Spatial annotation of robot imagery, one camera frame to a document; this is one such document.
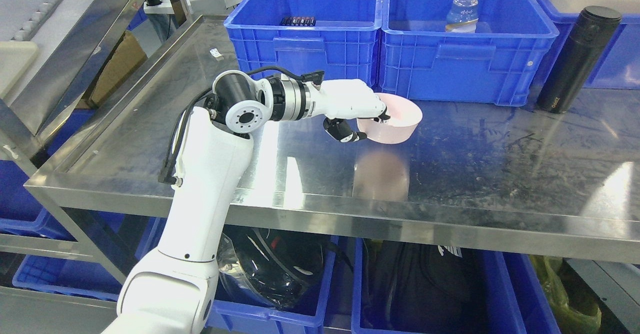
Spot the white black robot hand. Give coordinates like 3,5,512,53
304,79,391,143

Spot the pink plastic bowl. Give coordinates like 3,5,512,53
356,93,423,144

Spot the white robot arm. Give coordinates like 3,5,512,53
103,66,327,333

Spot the blue crate left on table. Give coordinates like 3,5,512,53
224,0,382,86

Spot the blue crate on table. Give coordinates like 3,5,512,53
531,0,640,90
224,0,382,86
377,0,558,106

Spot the black battery pack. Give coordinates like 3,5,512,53
279,16,316,28

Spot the water bottle blue cap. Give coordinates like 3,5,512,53
445,0,479,34

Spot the blue crate middle on table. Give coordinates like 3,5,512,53
377,0,558,106

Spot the black bag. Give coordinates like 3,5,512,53
362,241,489,333

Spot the blue bin under table right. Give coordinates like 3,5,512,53
350,238,560,333

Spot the black thermos flask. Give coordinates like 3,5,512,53
535,6,622,114

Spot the blue crate right on table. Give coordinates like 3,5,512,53
531,0,640,90

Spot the steel table frame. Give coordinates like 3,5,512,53
26,18,639,264

